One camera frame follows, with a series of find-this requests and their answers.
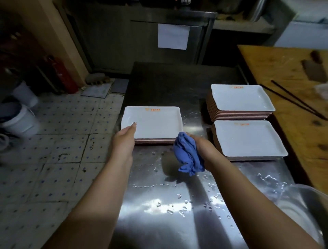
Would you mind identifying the white paper sheet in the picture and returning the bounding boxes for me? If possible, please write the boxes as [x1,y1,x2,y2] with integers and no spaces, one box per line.
[158,23,191,51]

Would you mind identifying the dark storage rack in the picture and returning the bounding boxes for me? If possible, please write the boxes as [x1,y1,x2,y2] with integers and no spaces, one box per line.
[0,15,52,95]

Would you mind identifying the person's right forearm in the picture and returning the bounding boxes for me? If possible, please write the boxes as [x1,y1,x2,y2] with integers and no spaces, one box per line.
[207,155,323,249]

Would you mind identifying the clear glass bowl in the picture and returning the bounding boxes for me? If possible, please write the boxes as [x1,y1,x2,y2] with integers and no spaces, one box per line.
[275,184,328,247]

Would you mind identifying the red fire extinguisher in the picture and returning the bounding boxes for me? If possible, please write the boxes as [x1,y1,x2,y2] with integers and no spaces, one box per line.
[43,56,79,94]

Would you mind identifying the stainless steel cabinet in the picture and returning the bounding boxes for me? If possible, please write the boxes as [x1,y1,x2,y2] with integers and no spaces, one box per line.
[54,0,218,75]

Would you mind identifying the person's left hand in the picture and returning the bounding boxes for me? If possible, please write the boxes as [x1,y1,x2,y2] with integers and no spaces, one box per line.
[110,122,137,167]

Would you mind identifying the steel cleaver with dark handle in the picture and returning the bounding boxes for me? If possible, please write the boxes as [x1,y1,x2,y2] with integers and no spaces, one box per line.
[301,50,328,83]

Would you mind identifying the white plastic bucket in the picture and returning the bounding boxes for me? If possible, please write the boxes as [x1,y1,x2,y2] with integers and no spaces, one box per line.
[0,104,40,139]
[11,81,39,108]

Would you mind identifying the black chopstick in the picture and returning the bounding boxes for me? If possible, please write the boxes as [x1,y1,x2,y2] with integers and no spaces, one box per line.
[271,80,328,120]
[259,84,327,120]

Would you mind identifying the grey brick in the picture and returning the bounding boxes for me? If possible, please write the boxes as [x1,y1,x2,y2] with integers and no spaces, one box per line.
[85,73,111,86]

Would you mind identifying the dark grey tile piece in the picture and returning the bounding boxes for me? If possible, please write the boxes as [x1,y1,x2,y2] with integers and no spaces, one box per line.
[110,78,129,94]

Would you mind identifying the stack of wiped white plates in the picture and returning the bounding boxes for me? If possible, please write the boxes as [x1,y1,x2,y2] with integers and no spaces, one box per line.
[121,106,183,140]

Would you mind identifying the crumpled clear plastic bag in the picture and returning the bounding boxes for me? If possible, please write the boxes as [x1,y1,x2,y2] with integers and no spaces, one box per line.
[314,83,328,99]

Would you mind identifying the person's right hand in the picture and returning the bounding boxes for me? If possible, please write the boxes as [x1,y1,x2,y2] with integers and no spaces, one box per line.
[185,132,226,172]

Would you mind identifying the person's left forearm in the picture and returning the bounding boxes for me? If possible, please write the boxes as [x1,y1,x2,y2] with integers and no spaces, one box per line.
[42,158,134,249]

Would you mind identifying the white chest freezer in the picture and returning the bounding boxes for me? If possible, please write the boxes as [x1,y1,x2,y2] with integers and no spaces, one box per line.
[274,0,328,49]

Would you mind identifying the wooden table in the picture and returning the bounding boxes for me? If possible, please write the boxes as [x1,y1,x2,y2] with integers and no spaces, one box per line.
[237,45,328,195]

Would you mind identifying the beige side counter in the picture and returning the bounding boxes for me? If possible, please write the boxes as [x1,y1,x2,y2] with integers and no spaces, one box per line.
[213,18,276,34]

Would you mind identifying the loose light floor tile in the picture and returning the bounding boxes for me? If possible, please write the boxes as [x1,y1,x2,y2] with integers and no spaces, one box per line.
[81,82,113,99]

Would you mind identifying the blue cloth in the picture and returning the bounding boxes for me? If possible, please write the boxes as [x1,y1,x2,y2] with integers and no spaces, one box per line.
[173,132,205,177]

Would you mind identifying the steel work table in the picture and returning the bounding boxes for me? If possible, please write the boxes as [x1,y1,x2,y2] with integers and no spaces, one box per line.
[107,61,328,249]

